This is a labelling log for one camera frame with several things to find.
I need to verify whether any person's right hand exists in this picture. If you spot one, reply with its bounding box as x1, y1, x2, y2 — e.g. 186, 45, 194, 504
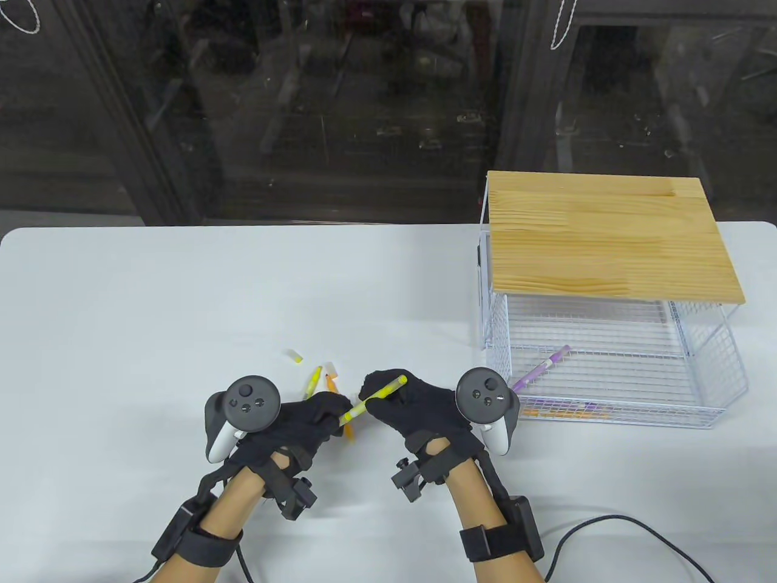
358, 369, 487, 506

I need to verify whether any black left wrist strap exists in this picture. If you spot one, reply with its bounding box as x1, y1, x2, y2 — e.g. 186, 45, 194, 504
182, 525, 243, 567

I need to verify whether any black left wrist sensor box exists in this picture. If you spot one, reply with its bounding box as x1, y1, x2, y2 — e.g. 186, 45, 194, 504
152, 498, 207, 562

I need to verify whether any black left hand controller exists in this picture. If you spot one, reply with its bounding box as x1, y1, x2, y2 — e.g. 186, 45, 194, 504
205, 375, 282, 463

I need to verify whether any black wrist sensor box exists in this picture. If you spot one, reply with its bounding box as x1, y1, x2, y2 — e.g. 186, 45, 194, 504
507, 495, 545, 559
152, 498, 207, 562

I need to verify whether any black right wrist sensor box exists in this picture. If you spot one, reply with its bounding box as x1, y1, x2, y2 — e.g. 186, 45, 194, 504
507, 495, 545, 559

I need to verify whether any black hand controller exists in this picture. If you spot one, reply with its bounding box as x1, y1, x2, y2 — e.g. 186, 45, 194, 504
205, 375, 282, 463
455, 367, 521, 456

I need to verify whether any orange double-ended highlighter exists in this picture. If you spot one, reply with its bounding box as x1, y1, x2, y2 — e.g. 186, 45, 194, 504
326, 373, 356, 442
519, 407, 602, 421

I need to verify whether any black right hand controller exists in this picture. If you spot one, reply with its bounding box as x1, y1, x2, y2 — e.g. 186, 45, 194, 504
455, 367, 521, 456

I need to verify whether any black right wrist strap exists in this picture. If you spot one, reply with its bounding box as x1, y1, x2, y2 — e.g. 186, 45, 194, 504
460, 523, 526, 562

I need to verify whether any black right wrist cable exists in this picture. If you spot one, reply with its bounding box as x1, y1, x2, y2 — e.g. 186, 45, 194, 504
543, 515, 717, 583

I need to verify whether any dark window mullion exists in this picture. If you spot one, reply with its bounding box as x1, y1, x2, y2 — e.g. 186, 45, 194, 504
58, 0, 195, 227
495, 0, 583, 174

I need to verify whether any person's left hand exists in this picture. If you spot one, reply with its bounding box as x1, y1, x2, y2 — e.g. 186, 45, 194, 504
199, 392, 353, 521

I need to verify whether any white wire basket drawer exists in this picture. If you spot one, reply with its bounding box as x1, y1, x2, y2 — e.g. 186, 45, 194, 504
486, 296, 748, 429

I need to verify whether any wooden-topped white wire rack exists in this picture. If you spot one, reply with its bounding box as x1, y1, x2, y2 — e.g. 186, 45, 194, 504
478, 171, 746, 352

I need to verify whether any person's right forearm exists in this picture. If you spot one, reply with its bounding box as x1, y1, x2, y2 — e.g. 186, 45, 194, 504
449, 459, 544, 583

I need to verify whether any group of clear highlighter caps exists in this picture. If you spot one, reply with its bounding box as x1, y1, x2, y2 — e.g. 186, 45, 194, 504
284, 349, 338, 380

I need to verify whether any black wrist strap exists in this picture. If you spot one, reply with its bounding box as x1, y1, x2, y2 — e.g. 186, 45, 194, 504
460, 523, 526, 562
182, 525, 243, 567

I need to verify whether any purple double-ended highlighter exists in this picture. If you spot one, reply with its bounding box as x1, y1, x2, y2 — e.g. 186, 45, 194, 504
509, 345, 572, 394
519, 398, 612, 421

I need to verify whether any white blind cord loop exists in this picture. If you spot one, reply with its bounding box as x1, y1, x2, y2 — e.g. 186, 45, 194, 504
0, 0, 42, 34
550, 0, 582, 50

